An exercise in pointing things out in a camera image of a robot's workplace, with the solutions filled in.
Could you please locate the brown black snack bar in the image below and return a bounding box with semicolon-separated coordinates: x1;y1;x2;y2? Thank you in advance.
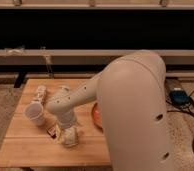
47;124;56;139

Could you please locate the wooden shelf rail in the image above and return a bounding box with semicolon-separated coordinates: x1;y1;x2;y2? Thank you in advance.
0;49;194;65

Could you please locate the orange bowl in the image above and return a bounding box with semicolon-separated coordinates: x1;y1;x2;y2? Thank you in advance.
92;103;102;128

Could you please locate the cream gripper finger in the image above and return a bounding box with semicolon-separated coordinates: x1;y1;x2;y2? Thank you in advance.
55;124;62;141

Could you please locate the blue power adapter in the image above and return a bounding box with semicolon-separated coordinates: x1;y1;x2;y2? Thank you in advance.
169;89;190;106

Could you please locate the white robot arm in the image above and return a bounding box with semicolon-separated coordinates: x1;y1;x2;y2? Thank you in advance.
46;50;174;171

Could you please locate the white sponge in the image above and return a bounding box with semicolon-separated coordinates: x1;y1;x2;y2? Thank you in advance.
61;127;78;147

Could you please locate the white plastic cup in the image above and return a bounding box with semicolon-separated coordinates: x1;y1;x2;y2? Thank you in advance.
23;102;45;126

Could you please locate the white crumpled wrapper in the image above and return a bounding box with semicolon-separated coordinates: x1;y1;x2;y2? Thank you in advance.
33;85;47;104

